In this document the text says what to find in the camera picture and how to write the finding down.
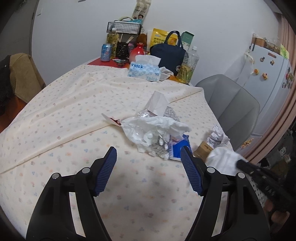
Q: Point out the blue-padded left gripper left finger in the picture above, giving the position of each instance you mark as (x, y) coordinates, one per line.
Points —
(52, 217)

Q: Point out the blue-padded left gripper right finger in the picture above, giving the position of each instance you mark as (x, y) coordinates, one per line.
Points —
(244, 216)

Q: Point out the printed paper ball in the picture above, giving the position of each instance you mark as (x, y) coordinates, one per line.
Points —
(217, 138)

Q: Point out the blue snack wrapper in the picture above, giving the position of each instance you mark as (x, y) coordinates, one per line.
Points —
(175, 147)

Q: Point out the red white torn wrapper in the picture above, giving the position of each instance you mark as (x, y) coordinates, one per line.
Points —
(112, 121)

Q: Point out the white plastic bag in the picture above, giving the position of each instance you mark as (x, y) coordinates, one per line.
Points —
(153, 135)

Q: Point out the person's right hand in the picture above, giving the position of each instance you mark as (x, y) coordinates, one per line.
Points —
(278, 218)

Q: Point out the brown cardboard piece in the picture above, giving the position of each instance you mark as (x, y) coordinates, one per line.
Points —
(203, 151)

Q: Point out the floral cream tablecloth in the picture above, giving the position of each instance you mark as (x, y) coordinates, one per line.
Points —
(64, 129)

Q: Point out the grey upholstered chair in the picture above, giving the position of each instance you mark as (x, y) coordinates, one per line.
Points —
(234, 107)

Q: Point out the white refrigerator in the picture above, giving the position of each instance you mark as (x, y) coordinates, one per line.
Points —
(268, 77)

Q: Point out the clear crumpled foil wrapper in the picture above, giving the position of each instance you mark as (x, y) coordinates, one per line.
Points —
(145, 114)

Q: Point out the white folded paper packet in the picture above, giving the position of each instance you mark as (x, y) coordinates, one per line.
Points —
(157, 104)

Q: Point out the clear plastic oil bottle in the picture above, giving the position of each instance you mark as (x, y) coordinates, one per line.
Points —
(188, 66)

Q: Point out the blue soda can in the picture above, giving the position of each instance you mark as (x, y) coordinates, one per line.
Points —
(106, 52)

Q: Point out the blue tissue pack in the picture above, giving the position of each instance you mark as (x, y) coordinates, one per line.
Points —
(145, 67)

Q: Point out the navy tote bag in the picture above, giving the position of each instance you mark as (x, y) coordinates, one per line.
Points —
(171, 55)

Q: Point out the black pen holder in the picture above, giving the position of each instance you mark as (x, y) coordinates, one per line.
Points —
(122, 50)

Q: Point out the red ceramic vase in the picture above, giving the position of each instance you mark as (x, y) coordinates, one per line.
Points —
(138, 50)

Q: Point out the tall olive oil bottle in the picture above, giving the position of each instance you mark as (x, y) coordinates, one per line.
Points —
(112, 38)

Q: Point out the green carton box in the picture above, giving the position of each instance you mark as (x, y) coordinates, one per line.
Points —
(186, 38)

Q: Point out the yellow snack bag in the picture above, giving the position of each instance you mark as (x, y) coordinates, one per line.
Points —
(157, 36)

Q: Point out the black wire basket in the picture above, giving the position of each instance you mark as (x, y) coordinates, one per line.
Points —
(125, 27)

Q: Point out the white printed wall bag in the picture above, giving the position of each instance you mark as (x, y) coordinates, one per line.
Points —
(141, 9)

